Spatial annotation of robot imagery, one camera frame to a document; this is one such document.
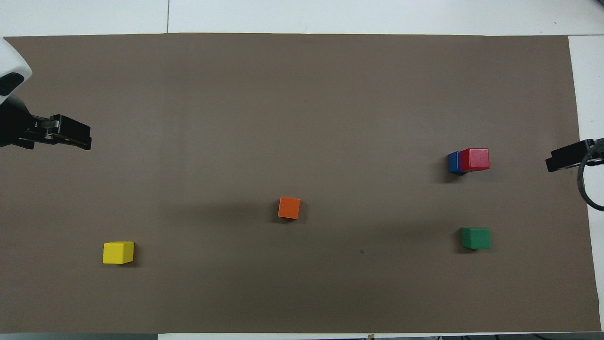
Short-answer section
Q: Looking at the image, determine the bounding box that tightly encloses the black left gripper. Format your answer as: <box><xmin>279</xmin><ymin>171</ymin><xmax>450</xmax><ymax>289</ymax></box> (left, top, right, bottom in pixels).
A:
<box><xmin>0</xmin><ymin>94</ymin><xmax>93</xmax><ymax>151</ymax></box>

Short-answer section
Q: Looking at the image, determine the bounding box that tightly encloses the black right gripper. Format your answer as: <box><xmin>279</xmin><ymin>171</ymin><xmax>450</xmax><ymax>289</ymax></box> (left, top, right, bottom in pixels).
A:
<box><xmin>545</xmin><ymin>138</ymin><xmax>604</xmax><ymax>173</ymax></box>

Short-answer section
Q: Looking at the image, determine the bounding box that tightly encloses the red wooden block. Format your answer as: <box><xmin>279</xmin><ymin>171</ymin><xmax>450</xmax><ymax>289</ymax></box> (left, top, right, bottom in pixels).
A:
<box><xmin>459</xmin><ymin>148</ymin><xmax>490</xmax><ymax>172</ymax></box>

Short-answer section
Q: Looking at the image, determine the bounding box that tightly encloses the blue wooden block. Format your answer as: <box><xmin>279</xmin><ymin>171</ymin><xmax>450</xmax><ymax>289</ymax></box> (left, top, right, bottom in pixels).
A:
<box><xmin>447</xmin><ymin>151</ymin><xmax>468</xmax><ymax>176</ymax></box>

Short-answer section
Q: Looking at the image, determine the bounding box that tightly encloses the green wooden block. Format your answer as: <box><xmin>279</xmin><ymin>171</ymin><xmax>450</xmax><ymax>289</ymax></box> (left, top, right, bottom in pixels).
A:
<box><xmin>460</xmin><ymin>228</ymin><xmax>491</xmax><ymax>250</ymax></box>

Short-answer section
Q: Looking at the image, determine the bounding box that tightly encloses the yellow wooden block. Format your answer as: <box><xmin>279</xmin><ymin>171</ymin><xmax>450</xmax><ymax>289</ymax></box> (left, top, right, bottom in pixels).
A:
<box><xmin>103</xmin><ymin>241</ymin><xmax>134</xmax><ymax>264</ymax></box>

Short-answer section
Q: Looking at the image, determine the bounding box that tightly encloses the orange wooden block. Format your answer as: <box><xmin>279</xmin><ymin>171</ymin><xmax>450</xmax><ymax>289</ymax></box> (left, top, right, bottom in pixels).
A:
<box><xmin>278</xmin><ymin>196</ymin><xmax>301</xmax><ymax>220</ymax></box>

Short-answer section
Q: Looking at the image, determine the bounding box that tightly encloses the brown paper mat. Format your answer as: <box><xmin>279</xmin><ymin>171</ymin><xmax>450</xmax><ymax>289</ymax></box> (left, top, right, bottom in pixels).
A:
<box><xmin>0</xmin><ymin>33</ymin><xmax>602</xmax><ymax>334</ymax></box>

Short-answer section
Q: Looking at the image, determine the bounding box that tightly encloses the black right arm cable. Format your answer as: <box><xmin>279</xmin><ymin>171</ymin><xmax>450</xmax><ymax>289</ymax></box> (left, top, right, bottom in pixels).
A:
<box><xmin>578</xmin><ymin>138</ymin><xmax>604</xmax><ymax>212</ymax></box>

